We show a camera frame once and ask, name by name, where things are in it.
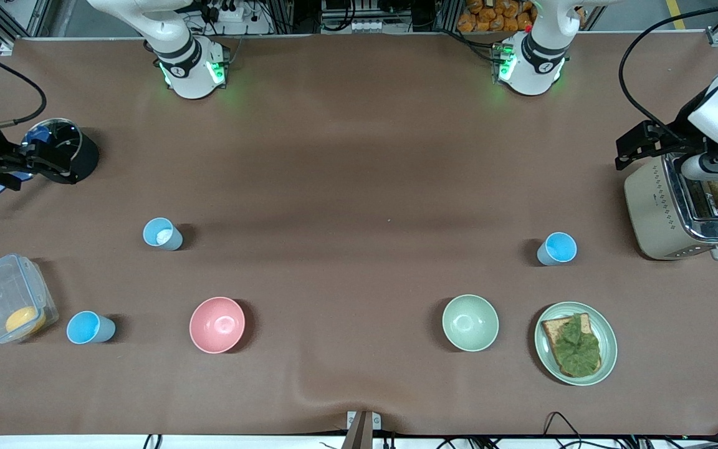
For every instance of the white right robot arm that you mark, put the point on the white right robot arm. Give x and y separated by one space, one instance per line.
187 68

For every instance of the beige chrome toaster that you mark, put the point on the beige chrome toaster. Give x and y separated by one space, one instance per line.
658 212

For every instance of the green lettuce leaf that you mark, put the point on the green lettuce leaf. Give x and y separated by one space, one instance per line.
577 349

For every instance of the bag of orange buns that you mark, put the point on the bag of orange buns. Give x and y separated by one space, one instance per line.
490 15

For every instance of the pink bowl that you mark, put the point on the pink bowl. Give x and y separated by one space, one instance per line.
217 324

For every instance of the pale green plate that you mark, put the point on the pale green plate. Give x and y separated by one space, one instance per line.
608 340

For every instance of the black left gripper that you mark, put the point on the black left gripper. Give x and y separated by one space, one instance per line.
685 138

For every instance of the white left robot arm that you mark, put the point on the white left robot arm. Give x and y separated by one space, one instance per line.
536 68

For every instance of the blue plastic cup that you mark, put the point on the blue plastic cup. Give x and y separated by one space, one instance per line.
88 327
558 248
162 235

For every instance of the glass lid with blue knob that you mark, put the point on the glass lid with blue knob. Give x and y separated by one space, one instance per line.
60 134

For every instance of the white power strip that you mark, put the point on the white power strip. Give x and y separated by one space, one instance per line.
229 12

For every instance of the pale green bowl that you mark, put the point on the pale green bowl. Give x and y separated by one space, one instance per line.
470 323

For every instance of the orange round food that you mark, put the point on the orange round food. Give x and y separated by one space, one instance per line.
25 320

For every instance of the brown bread slice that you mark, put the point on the brown bread slice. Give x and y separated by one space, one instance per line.
551 330

